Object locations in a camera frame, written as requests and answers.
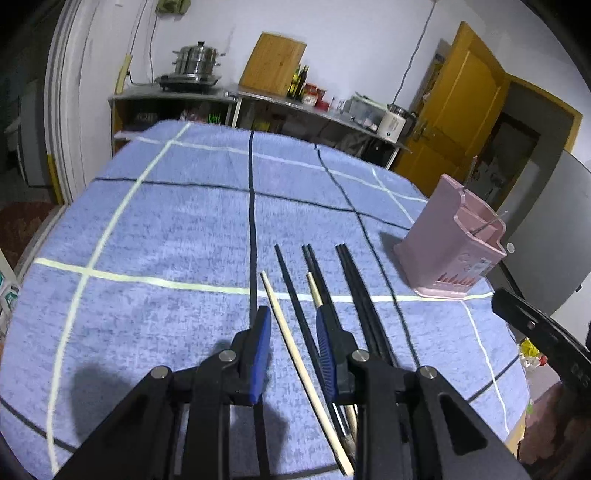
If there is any grey refrigerator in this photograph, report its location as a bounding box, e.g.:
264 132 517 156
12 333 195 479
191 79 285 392
488 150 591 324

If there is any light wooden chopstick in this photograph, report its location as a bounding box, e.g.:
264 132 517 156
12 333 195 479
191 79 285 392
305 271 358 467
260 271 355 477

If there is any tall metal table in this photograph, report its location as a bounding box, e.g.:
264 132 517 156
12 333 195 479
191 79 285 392
226 83 413 169

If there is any red floor mat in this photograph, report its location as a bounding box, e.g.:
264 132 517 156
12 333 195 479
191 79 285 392
0 200 57 274

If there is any pink plastic utensil holder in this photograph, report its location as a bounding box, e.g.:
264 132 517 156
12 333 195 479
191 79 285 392
393 174 508 300

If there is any white door frame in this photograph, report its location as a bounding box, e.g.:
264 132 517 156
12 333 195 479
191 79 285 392
44 0 116 205

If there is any wooden cutting board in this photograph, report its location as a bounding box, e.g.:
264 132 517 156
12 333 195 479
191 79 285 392
239 31 308 97

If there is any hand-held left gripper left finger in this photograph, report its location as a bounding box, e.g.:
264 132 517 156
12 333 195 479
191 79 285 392
55 305 273 480

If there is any yellow plastic bag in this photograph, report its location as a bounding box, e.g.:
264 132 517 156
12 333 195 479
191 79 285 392
519 338 549 371

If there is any induction cooker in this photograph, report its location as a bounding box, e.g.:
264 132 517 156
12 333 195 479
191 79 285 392
154 73 220 92

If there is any grey wall cable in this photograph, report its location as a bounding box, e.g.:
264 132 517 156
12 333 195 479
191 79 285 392
392 0 438 104

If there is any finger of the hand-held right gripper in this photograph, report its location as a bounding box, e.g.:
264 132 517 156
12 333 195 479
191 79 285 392
491 288 571 358

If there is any black chopstick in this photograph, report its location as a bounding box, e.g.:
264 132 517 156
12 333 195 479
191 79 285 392
301 246 326 305
307 244 332 305
341 244 399 367
335 244 393 367
274 244 326 367

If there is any red lid jar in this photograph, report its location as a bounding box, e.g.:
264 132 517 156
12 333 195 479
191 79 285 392
302 83 331 110

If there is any steel steamer pot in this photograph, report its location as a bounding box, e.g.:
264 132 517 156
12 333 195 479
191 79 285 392
172 41 227 75

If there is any beige power strip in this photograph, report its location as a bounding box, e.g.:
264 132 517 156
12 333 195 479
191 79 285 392
115 54 133 94

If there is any white printed box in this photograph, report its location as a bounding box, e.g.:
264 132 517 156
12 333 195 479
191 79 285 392
0 251 21 337

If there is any yellow wooden door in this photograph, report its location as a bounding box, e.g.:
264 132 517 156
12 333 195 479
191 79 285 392
392 21 511 186

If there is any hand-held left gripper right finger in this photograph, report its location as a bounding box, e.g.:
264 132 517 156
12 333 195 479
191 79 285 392
315 302 532 480

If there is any blue plaid tablecloth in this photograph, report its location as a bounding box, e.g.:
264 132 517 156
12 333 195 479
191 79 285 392
0 119 532 480

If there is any white electric kettle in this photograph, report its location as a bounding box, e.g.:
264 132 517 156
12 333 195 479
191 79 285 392
379 104 417 142

